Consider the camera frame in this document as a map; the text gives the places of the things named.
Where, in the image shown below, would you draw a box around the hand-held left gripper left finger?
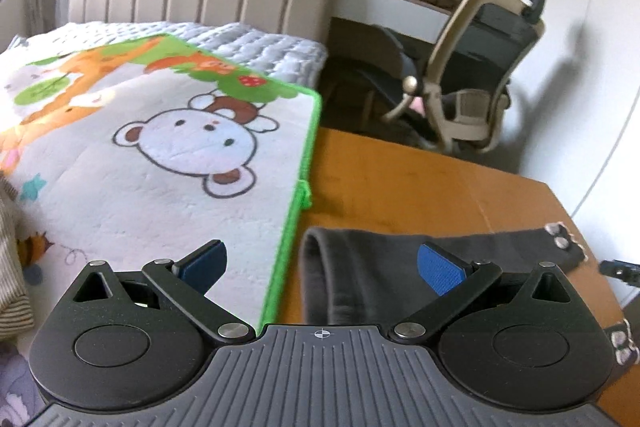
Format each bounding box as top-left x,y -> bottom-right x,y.
71,239 -> 256,343

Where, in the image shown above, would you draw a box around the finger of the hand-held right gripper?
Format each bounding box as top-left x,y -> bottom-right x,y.
599,259 -> 640,289

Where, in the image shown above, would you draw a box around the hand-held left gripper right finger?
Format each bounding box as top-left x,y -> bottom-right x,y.
392,243 -> 577,343

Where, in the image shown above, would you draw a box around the dark grey pants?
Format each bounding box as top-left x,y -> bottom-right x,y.
298,221 -> 640,389

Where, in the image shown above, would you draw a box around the printed bear blanket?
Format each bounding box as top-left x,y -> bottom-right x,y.
0,34 -> 322,344

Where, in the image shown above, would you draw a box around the striped cloth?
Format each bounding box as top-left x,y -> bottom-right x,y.
0,174 -> 37,340

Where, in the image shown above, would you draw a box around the white quilted bed cover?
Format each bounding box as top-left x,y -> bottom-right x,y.
9,20 -> 329,94

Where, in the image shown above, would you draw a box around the beige mesh office chair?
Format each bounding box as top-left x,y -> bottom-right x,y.
357,0 -> 549,156

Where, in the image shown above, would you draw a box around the purple patterned cloth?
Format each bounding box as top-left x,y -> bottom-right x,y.
0,341 -> 47,427

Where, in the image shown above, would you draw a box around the white desk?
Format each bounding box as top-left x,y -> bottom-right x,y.
327,0 -> 458,45

